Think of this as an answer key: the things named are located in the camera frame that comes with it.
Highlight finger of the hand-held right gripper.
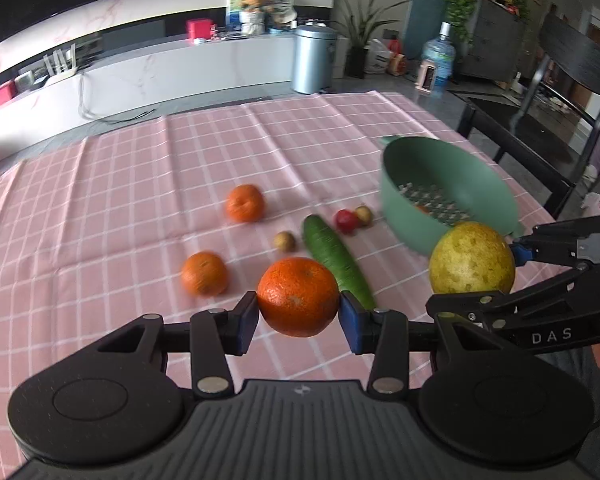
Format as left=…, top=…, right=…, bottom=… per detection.
left=426, top=268, right=589, bottom=329
left=510, top=215, right=600, bottom=267

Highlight green bowl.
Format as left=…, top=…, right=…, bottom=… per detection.
left=378, top=135, right=527, bottom=257

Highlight yellow pear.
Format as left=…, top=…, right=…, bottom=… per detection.
left=428, top=221, right=517, bottom=296

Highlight pink space heater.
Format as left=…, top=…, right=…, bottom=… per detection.
left=415, top=59, right=438, bottom=92

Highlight black wooden chair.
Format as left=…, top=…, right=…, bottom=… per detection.
left=456, top=12, right=600, bottom=221

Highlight green cucumber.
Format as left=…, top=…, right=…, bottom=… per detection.
left=302, top=214, right=377, bottom=311

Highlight black cables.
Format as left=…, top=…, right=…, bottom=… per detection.
left=77, top=72, right=157, bottom=124

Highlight grey drawer cabinet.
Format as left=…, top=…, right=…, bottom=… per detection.
left=462, top=0, right=537, bottom=84

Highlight potted long-leaf plant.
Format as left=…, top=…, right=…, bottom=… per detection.
left=324, top=0, right=412, bottom=80

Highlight large orange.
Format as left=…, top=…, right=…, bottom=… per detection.
left=256, top=257, right=340, bottom=338

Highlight white marble media cabinet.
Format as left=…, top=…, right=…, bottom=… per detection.
left=0, top=30, right=302, bottom=166

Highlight white plastic bag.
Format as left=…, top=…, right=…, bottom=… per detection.
left=366, top=38, right=396, bottom=75

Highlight pink checkered tablecloth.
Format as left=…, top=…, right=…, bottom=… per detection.
left=0, top=91, right=581, bottom=480

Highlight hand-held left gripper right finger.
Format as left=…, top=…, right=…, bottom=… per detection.
left=339, top=291, right=531, bottom=395

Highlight silver pedal trash can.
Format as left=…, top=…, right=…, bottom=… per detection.
left=293, top=24, right=339, bottom=95

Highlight teddy bear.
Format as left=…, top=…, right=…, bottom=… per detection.
left=239, top=0, right=269, bottom=36

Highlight white router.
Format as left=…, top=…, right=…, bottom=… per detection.
left=44, top=46, right=79, bottom=86

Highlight blue water bottle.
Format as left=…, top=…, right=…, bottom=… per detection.
left=422, top=22, right=456, bottom=92

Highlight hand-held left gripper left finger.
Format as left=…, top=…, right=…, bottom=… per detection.
left=80, top=291, right=259, bottom=397

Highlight red gift bag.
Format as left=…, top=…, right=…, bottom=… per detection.
left=389, top=40, right=409, bottom=75

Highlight small red fruit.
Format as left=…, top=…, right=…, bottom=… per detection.
left=334, top=209, right=361, bottom=235

